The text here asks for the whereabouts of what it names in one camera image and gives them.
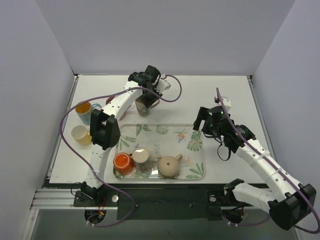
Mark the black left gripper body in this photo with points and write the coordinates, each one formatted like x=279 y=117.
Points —
x=149 y=99

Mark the cream floral mug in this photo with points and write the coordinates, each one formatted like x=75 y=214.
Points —
x=142 y=110

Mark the beige round teapot mug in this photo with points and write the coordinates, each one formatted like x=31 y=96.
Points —
x=169 y=166

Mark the blue butterfly mug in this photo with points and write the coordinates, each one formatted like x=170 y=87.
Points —
x=84 y=111

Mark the yellow mug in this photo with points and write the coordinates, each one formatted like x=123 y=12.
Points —
x=81 y=135

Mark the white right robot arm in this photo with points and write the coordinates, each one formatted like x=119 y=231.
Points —
x=287 y=201

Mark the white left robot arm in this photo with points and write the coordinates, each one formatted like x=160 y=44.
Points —
x=104 y=124

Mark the cream coral pattern mug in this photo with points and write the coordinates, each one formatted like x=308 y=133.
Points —
x=144 y=160

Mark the floral leaf serving tray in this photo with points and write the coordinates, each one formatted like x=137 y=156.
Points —
x=163 y=140

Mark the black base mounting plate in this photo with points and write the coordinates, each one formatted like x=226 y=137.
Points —
x=235 y=211

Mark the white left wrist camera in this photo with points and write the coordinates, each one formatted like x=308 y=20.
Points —
x=163 y=85

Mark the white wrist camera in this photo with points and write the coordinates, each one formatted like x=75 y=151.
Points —
x=226 y=102
x=163 y=85

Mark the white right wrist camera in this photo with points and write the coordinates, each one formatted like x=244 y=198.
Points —
x=226 y=102

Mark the orange mug black handle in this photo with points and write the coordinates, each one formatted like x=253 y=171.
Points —
x=123 y=163

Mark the aluminium frame rail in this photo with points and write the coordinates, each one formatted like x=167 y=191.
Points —
x=50 y=200

